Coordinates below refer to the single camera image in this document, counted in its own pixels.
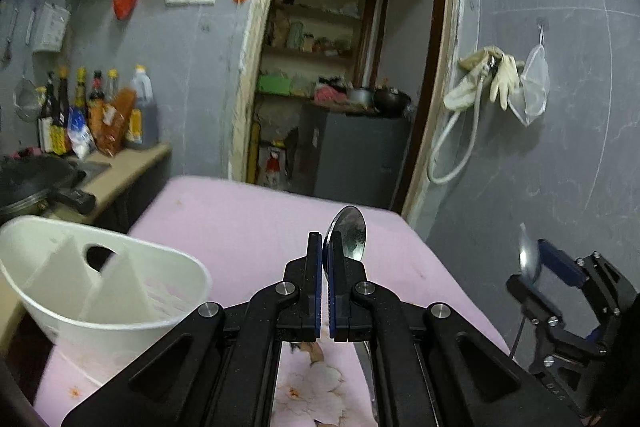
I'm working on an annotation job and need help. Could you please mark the small steel spoon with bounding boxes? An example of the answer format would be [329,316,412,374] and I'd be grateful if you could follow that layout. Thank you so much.
[509,222,541,359]

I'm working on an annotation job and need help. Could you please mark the large round steel spoon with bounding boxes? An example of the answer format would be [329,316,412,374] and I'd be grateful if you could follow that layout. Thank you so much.
[323,205,378,421]

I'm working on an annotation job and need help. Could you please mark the white plastic utensil holder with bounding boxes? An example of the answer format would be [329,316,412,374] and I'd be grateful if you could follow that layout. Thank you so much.
[1,216,212,385]

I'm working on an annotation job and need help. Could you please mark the clear plastic bag hanging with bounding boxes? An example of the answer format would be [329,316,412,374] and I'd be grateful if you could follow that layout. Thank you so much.
[508,26,550,127]

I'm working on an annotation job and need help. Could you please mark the white rubber gloves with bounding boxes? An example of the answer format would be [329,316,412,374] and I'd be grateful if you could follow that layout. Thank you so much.
[444,46,524,112]

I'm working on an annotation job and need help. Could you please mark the red white bottle on floor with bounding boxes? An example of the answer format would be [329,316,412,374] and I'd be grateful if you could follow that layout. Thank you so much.
[264,148,282,190]

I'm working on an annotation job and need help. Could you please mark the grey cabinet in backroom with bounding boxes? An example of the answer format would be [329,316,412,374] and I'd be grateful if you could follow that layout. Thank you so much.
[297,104,411,209]

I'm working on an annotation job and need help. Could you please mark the dark cooking pot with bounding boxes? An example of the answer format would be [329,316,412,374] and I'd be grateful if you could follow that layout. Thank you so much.
[373,88,411,118]

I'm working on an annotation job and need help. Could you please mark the large dark oil jug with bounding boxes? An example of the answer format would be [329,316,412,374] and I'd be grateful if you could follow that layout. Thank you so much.
[125,65,160,150]

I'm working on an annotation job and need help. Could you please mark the orange snack packet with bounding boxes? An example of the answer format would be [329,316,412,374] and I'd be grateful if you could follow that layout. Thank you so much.
[98,87,137,157]

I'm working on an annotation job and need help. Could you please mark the white blue salt bag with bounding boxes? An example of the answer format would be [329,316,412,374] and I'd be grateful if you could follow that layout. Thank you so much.
[67,107,96,160]

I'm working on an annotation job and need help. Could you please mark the black wok pan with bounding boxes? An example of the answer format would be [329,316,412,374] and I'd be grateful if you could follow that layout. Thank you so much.
[1,155,96,223]

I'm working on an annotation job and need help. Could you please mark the dark sauce bottle yellow label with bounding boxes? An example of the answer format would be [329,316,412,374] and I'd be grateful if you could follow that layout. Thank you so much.
[50,66,72,156]

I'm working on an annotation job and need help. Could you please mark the green box on shelf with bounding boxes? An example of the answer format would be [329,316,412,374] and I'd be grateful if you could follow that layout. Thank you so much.
[257,75,291,96]

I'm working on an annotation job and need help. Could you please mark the white hose on wall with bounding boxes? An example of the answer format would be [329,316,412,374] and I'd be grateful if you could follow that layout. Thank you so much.
[426,66,490,186]

